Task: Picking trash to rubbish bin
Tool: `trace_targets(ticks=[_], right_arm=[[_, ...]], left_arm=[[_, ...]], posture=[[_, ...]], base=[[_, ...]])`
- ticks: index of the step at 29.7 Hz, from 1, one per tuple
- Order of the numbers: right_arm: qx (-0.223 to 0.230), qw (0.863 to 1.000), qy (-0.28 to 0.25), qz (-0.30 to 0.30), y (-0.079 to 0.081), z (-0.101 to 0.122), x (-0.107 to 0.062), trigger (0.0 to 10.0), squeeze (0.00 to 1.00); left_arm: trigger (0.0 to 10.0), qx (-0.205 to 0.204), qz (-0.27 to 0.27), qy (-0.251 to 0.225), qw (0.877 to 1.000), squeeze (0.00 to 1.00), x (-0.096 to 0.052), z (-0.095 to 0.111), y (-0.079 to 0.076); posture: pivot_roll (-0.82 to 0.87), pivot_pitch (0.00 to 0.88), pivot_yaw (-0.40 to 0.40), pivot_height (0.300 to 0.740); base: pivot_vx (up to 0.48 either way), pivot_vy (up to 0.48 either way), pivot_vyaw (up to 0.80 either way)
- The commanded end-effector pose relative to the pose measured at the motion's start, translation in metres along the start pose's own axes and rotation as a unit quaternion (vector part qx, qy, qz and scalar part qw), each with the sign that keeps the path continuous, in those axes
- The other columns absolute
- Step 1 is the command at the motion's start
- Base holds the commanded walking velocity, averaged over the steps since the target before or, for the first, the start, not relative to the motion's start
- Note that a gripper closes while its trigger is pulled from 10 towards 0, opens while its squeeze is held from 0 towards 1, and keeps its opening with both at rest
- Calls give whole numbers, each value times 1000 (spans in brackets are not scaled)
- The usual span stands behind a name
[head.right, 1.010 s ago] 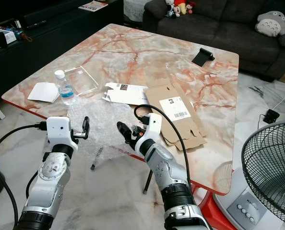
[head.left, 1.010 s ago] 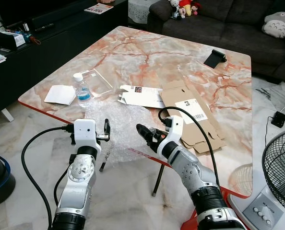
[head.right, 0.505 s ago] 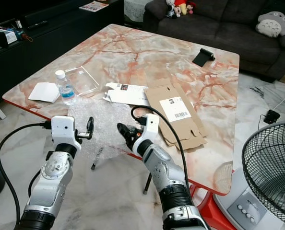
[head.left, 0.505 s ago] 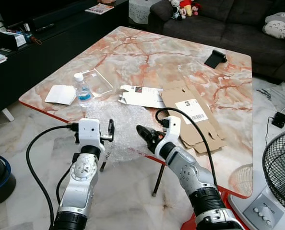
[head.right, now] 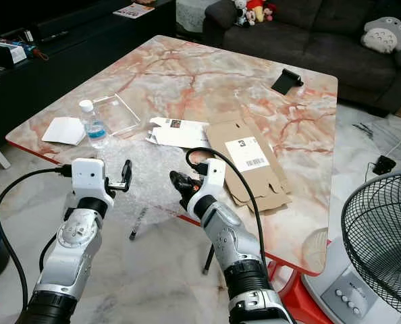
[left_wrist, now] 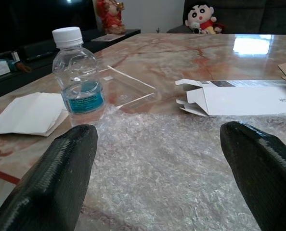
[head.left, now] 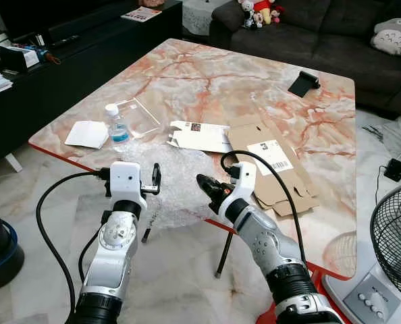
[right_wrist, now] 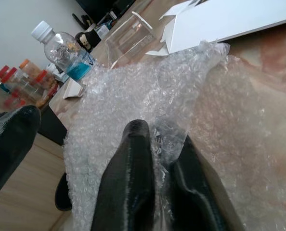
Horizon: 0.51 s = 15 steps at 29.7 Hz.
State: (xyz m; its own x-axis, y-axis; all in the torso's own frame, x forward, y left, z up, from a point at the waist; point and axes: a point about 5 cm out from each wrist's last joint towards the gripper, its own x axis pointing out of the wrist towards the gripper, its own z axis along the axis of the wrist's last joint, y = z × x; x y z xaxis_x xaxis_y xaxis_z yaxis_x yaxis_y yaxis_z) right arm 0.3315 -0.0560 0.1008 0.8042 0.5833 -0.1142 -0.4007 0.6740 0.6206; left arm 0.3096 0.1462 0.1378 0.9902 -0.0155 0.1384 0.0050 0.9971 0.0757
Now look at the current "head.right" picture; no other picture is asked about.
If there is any dark grey fabric sofa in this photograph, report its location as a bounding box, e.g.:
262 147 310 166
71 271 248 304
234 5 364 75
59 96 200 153
203 0 401 117

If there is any white black small plush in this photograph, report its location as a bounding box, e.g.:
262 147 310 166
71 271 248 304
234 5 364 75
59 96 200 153
231 0 248 28

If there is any black remote control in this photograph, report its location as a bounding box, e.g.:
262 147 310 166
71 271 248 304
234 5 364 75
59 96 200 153
34 30 68 44

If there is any black box white label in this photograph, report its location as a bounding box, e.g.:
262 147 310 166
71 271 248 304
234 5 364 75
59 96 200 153
0 40 28 69

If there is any black TV console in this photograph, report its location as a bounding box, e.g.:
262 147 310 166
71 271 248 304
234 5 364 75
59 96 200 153
0 0 178 153

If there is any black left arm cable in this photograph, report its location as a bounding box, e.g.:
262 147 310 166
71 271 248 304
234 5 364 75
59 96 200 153
0 164 74 313

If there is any clear bubble wrap sheet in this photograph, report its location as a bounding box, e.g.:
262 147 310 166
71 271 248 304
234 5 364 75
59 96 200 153
92 137 203 225

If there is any white lace cloth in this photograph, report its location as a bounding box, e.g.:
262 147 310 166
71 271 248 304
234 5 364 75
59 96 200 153
175 0 212 34

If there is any white flattened carton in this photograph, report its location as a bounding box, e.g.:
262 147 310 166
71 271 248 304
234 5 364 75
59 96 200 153
145 116 212 150

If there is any black phone stand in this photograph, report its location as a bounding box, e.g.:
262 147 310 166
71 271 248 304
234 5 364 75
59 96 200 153
270 67 304 96

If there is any blue umbrella brown strap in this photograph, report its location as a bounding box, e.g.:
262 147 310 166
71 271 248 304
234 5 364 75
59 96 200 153
24 45 50 62

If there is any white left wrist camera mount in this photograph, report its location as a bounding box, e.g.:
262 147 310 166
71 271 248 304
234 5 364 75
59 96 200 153
70 157 115 205

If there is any red white magazine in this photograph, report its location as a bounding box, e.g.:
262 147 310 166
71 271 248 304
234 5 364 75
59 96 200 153
112 3 156 20

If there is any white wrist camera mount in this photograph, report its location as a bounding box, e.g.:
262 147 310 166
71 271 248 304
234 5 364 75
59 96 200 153
70 157 115 205
196 158 227 201

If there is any pink marble table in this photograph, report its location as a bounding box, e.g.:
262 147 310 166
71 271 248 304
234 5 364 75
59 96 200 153
5 34 340 277

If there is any clear plastic box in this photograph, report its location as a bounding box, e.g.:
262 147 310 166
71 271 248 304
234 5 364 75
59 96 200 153
92 93 141 135

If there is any clear plastic water bottle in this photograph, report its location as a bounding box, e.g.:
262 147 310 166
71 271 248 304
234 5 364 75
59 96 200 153
78 99 111 150

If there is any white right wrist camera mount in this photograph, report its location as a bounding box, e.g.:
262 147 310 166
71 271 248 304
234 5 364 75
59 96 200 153
196 158 227 201

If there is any grey Totoro plush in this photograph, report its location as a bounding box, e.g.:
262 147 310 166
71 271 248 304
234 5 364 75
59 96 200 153
360 16 401 55

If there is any brown flattened cardboard box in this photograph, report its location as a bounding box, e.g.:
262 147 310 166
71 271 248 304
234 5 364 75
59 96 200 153
203 117 293 212

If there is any grey floor fan black grille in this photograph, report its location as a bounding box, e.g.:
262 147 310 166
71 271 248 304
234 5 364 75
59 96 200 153
300 167 401 324

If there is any yellow red bear plush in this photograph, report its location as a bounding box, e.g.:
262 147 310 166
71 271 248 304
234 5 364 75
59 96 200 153
244 0 270 23

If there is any white folded paper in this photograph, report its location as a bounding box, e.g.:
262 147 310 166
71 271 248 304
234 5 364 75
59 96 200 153
41 116 87 146

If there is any black power adapter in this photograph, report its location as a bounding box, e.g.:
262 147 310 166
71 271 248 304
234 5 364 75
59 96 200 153
372 155 398 177

